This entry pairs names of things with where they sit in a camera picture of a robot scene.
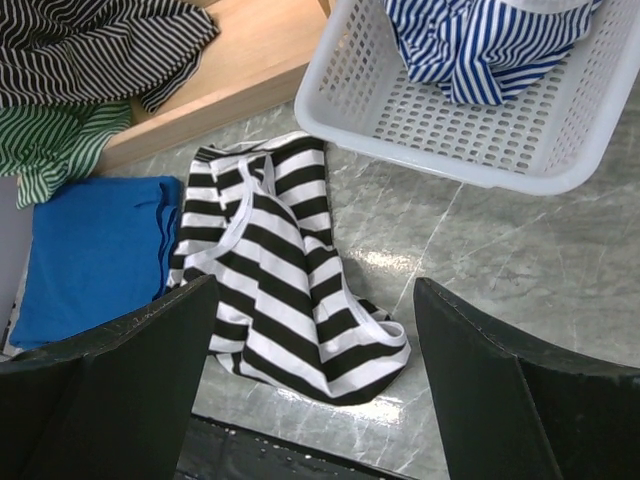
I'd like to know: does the black white striped tank top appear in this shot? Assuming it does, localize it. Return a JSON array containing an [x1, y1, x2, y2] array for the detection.
[[167, 131, 411, 406]]

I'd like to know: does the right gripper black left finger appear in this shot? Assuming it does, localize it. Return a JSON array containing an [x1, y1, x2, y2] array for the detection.
[[1, 276, 219, 479]]

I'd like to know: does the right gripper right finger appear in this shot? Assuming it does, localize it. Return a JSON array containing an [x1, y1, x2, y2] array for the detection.
[[413, 278, 639, 479]]

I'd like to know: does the white plastic perforated basket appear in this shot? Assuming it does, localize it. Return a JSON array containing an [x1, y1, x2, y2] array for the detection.
[[294, 1, 639, 196]]

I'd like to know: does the green striped tank top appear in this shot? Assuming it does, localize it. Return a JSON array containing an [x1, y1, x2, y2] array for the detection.
[[0, 0, 221, 210]]

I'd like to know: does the left wooden clothes rack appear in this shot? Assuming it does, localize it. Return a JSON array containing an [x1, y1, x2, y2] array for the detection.
[[96, 0, 335, 173]]

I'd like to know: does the black base beam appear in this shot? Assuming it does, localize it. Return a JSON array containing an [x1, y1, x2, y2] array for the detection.
[[174, 414, 401, 480]]

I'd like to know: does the blue cloth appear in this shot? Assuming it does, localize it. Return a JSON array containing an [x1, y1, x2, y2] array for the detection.
[[9, 176, 182, 350]]

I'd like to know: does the blue white striped tank top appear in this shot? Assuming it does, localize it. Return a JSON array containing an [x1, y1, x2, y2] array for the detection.
[[384, 0, 601, 106]]

